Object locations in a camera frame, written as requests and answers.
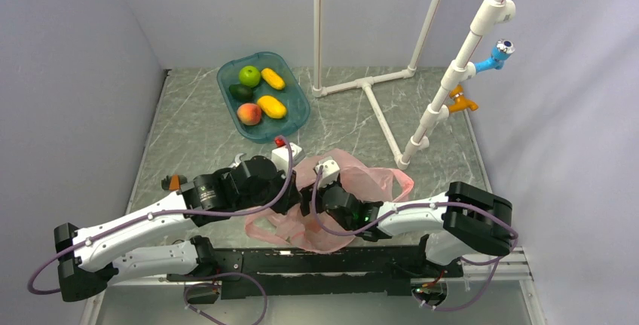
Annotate pink plastic bag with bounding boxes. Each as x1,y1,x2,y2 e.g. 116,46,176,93
244,149,414,254

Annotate fake peach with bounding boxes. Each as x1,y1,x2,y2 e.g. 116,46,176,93
236,103,262,126

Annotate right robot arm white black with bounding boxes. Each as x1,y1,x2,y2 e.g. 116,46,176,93
301,182,518,276

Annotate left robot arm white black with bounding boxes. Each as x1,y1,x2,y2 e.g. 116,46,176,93
54,147,299,302

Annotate yellow fake mango front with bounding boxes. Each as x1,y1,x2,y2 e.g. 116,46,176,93
256,95,287,119

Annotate dark green fake avocado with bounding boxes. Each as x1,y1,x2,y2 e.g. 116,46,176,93
228,84,254,103

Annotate yellow fake fruit rear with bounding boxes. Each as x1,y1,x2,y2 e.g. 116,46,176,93
261,68,286,90

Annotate green fake apple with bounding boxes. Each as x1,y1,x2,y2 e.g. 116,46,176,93
238,66,261,87

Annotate silver wrench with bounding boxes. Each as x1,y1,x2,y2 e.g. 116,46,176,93
228,152,246,168

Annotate small black orange tool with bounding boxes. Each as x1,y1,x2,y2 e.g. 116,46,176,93
161,174,188,192

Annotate teal plastic tray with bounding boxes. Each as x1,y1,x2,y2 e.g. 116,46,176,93
216,51,310,143

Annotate orange faucet tap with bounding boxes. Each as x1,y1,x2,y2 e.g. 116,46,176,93
448,84,478,113

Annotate blue faucet tap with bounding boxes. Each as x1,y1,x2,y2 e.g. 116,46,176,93
473,39,515,73

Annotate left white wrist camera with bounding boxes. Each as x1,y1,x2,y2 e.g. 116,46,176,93
271,136,306,172

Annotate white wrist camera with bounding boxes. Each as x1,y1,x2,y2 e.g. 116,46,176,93
271,136,306,172
313,156,341,189

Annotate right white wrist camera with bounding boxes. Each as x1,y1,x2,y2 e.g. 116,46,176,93
313,156,341,189

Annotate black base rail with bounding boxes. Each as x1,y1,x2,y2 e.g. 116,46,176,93
166,247,451,299

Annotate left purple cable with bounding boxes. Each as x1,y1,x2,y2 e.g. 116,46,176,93
27,135,295,325

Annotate aluminium extrusion frame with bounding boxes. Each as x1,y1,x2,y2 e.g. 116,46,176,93
81,248,535,324

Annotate white PVC pipe frame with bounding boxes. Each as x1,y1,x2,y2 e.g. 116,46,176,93
311,0,516,170

